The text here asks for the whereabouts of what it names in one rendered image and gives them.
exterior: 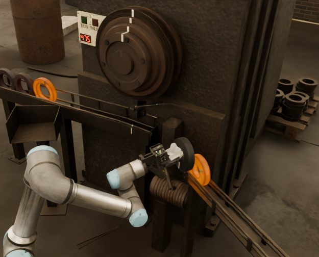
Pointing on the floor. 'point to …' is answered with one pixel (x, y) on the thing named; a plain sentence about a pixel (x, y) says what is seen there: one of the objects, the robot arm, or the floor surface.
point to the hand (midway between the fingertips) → (183, 151)
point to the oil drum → (39, 30)
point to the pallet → (293, 107)
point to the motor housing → (165, 209)
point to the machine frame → (188, 93)
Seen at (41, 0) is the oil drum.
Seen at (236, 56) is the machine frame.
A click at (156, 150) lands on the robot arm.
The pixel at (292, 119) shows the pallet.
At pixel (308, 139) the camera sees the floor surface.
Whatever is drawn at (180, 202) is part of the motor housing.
